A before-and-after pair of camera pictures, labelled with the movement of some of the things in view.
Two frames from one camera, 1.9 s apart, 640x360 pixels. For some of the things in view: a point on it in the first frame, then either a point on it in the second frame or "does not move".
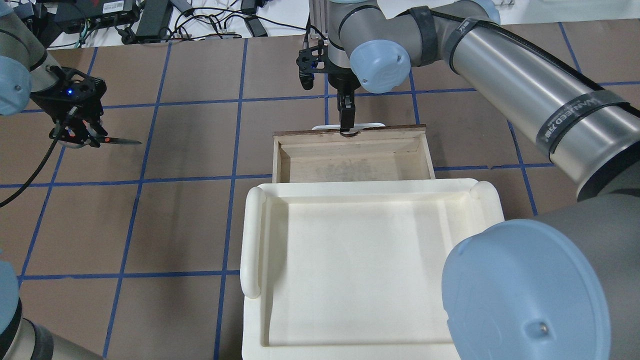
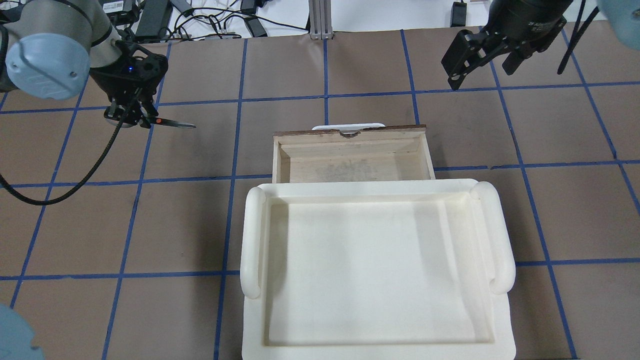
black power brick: x=155 y=17 does not move
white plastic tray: x=353 y=269 does not move
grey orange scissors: x=89 y=135 → x=145 y=121
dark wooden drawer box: x=396 y=153 does not move
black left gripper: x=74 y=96 → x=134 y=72
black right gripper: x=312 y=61 → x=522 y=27
